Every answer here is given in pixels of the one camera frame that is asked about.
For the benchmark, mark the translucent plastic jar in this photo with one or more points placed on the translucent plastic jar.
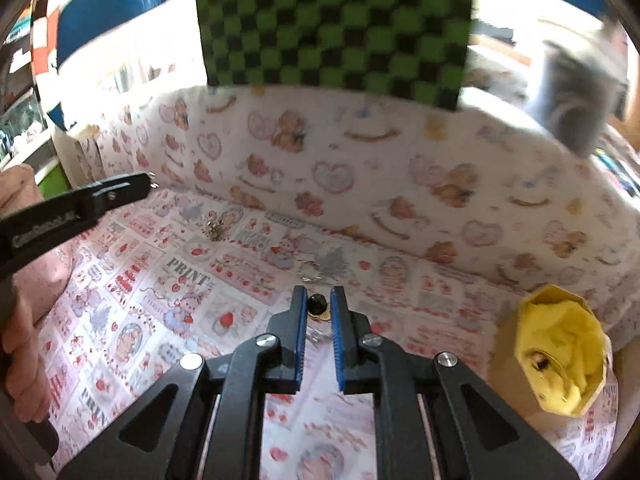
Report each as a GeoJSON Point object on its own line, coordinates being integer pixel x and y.
{"type": "Point", "coordinates": [574, 82]}

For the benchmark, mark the striped curtain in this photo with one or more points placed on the striped curtain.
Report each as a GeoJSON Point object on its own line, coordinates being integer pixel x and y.
{"type": "Point", "coordinates": [125, 10]}

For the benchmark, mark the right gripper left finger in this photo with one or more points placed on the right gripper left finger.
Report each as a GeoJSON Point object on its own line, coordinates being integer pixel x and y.
{"type": "Point", "coordinates": [203, 418]}

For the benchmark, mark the yellow cloth in box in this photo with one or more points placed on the yellow cloth in box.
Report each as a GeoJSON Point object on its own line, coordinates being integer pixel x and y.
{"type": "Point", "coordinates": [572, 335]}

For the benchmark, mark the pink blanket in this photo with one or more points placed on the pink blanket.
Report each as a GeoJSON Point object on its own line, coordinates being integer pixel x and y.
{"type": "Point", "coordinates": [42, 261]}

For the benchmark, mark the bear print cloth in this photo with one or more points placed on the bear print cloth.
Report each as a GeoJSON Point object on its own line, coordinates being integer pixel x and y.
{"type": "Point", "coordinates": [484, 188]}

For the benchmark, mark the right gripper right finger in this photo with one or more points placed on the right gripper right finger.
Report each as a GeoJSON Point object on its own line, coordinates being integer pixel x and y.
{"type": "Point", "coordinates": [434, 418]}

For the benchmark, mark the small silver brooch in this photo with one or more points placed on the small silver brooch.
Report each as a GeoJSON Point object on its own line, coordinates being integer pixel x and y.
{"type": "Point", "coordinates": [214, 231]}

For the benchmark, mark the person left hand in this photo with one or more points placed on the person left hand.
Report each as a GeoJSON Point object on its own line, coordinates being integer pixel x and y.
{"type": "Point", "coordinates": [26, 381]}

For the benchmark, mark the print pattern bed sheet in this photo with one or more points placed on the print pattern bed sheet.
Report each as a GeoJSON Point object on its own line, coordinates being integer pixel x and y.
{"type": "Point", "coordinates": [147, 286]}

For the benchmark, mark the gold bangle with black stone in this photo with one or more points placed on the gold bangle with black stone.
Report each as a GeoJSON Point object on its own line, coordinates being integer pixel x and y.
{"type": "Point", "coordinates": [546, 375]}

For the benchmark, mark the green checkered tissue box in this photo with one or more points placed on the green checkered tissue box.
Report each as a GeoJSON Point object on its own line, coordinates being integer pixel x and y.
{"type": "Point", "coordinates": [410, 49]}

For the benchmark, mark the gold octagonal jewelry box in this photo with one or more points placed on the gold octagonal jewelry box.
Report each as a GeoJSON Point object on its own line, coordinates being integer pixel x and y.
{"type": "Point", "coordinates": [505, 374]}

